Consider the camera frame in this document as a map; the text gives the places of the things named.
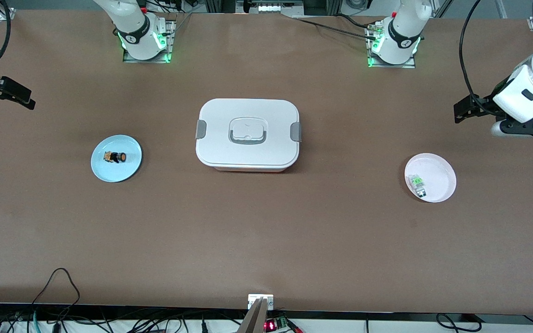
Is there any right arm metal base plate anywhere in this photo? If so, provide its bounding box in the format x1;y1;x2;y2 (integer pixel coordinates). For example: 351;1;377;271
123;18;177;64

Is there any light blue plate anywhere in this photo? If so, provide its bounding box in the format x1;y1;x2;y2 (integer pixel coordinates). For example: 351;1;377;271
91;135;143;183

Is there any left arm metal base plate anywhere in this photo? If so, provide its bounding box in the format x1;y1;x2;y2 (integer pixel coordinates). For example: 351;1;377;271
366;22;416;69

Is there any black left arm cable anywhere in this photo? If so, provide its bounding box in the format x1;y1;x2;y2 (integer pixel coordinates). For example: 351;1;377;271
459;0;498;114

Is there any grey camera mount bar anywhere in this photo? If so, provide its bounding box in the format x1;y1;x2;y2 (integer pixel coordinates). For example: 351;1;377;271
237;298;267;333

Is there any black cable to base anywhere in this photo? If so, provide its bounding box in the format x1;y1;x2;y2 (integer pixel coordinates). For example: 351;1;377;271
290;14;380;41

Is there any white lunch box grey handle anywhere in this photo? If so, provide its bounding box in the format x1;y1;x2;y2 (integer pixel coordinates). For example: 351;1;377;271
195;98;302;173

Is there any coiled black cable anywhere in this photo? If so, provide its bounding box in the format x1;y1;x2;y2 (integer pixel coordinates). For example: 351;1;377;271
435;314;482;333

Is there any light pink plate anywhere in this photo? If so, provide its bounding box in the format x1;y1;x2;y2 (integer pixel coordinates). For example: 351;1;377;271
404;153;457;203

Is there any green switch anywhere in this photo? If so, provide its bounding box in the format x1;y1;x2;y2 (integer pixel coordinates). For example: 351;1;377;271
409;174;427;198

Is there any red display circuit module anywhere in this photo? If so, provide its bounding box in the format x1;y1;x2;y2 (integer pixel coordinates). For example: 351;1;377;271
265;315;291;333

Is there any looped black cable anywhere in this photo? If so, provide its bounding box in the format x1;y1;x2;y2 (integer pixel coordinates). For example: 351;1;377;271
31;268;81;320

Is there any white metal bracket plate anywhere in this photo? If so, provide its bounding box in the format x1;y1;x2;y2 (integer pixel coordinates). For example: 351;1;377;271
248;294;274;310

